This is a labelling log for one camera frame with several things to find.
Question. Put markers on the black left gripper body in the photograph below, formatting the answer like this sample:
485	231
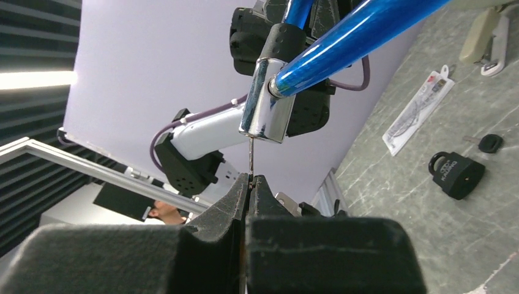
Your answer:
275	32

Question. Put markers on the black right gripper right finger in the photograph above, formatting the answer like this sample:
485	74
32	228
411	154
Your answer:
316	254

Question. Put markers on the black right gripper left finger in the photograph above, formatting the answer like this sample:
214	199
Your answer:
202	256

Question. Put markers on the blue cable lock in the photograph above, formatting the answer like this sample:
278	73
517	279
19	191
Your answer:
275	83

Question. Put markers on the cable lock keys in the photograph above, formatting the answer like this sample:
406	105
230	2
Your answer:
251	159

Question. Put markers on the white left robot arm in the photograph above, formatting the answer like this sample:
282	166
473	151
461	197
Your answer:
189	150

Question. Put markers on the black head key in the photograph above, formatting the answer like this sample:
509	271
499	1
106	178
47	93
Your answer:
489	143

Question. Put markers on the black padlock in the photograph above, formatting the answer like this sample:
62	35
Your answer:
456	175

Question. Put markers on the plastic packaging card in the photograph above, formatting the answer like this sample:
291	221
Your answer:
430	94

